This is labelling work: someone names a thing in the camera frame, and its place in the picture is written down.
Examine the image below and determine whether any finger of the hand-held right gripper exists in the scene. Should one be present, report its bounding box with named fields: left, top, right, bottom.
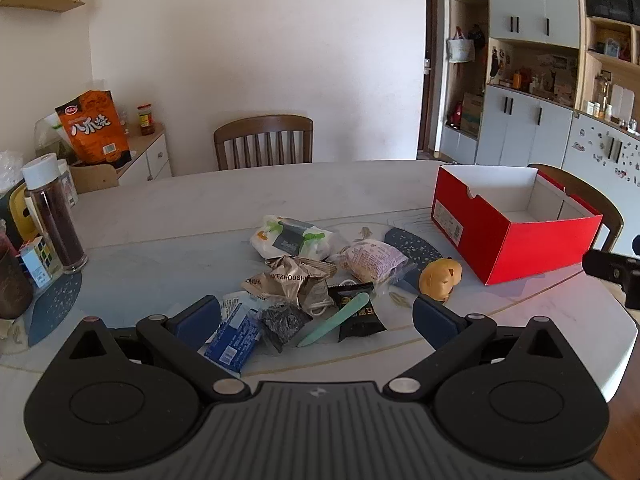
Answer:
left=582, top=249, right=640, bottom=283

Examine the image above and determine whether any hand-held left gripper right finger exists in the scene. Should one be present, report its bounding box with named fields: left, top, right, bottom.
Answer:
left=382, top=294, right=568, bottom=403

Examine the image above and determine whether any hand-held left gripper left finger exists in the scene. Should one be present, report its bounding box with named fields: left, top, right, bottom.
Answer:
left=67, top=295, right=251, bottom=403

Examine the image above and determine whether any white printed wrapper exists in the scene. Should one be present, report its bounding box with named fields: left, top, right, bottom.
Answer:
left=219, top=290, right=258, bottom=318

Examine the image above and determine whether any blue packet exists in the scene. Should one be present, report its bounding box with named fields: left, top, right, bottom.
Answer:
left=204, top=307, right=263, bottom=373

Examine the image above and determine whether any yellow animal toy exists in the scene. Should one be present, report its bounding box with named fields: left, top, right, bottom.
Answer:
left=419, top=256, right=463, bottom=303

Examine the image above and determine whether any black snack packet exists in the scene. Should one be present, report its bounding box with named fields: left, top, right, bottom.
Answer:
left=327, top=282, right=388, bottom=343

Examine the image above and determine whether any red cardboard box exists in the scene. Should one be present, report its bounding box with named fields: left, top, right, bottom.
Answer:
left=431, top=164, right=604, bottom=287

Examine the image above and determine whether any dark packet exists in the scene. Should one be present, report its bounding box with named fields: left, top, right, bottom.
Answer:
left=255, top=304, right=313, bottom=356

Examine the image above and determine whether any pink snack packet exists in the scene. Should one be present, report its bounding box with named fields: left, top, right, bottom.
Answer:
left=336, top=239, right=417, bottom=291

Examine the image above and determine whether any gold wrapper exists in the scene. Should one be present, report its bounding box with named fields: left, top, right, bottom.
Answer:
left=241, top=255, right=338, bottom=311

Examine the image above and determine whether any mint green stick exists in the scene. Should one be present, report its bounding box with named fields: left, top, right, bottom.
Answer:
left=296, top=294, right=371, bottom=348

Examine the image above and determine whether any white marble desktop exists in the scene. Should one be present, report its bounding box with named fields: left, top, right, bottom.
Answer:
left=0, top=160, right=626, bottom=403

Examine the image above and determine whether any dark wooden chair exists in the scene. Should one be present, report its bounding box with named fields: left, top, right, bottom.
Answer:
left=527, top=162, right=626, bottom=253
left=213, top=115, right=315, bottom=171

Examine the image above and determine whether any blue printed table mat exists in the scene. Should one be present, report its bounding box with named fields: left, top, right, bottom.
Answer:
left=0, top=215, right=586, bottom=376

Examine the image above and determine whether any white green snack packet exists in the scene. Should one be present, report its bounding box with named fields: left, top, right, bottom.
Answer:
left=250, top=214, right=334, bottom=261

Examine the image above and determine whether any white sideboard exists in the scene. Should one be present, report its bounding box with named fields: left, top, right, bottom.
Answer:
left=67, top=122, right=173, bottom=193

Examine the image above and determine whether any puzzle cube box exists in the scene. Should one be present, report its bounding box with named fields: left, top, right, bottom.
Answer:
left=19, top=236, right=65, bottom=288

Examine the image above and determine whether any bottle with white cap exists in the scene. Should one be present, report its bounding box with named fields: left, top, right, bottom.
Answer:
left=21, top=154, right=88, bottom=275

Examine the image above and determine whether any light wooden chair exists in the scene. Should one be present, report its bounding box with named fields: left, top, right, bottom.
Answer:
left=70, top=162, right=121, bottom=195

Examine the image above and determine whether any dark brown cup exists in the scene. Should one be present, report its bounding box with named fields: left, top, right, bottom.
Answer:
left=0, top=247, right=35, bottom=320

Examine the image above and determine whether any cardboard carton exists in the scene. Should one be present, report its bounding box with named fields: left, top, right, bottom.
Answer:
left=460, top=92, right=485, bottom=136

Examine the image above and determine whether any jar with red lid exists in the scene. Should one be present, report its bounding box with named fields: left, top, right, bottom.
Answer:
left=137, top=104, right=156, bottom=137

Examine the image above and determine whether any orange snack bag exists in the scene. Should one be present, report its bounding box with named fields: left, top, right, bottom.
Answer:
left=55, top=90, right=132, bottom=168

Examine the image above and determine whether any clear plastic bag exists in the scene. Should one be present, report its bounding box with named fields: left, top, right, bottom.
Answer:
left=0, top=150, right=26, bottom=196

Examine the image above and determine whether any hanging tote bag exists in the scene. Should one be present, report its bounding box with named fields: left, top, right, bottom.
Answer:
left=446, top=27, right=476, bottom=63

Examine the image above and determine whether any brown door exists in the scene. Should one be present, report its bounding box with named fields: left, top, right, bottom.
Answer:
left=417, top=0, right=446, bottom=153

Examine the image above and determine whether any white cable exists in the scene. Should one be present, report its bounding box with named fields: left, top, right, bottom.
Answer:
left=300, top=292, right=335, bottom=318

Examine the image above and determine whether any white wall cabinet unit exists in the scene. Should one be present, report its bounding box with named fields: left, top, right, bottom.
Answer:
left=440, top=0, right=640, bottom=186

